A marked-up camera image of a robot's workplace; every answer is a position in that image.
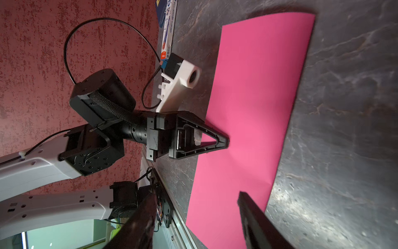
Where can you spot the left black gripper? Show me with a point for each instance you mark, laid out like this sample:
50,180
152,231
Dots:
182,135

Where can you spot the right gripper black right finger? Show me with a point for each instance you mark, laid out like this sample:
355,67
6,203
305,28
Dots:
259,232

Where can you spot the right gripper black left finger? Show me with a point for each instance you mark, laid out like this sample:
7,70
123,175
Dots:
141,206

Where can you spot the aluminium rail frame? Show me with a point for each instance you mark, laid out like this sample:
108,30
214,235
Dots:
173,232

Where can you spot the pink rectangular paper sheet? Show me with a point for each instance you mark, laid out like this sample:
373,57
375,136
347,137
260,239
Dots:
259,65

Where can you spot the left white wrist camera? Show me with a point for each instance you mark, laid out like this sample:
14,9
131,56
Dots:
181,76

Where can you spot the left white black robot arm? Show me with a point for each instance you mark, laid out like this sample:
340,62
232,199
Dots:
109,109

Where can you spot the dark blue box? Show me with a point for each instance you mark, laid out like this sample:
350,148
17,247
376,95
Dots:
160,8

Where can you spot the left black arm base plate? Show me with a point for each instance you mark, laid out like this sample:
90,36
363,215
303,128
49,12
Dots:
165,208

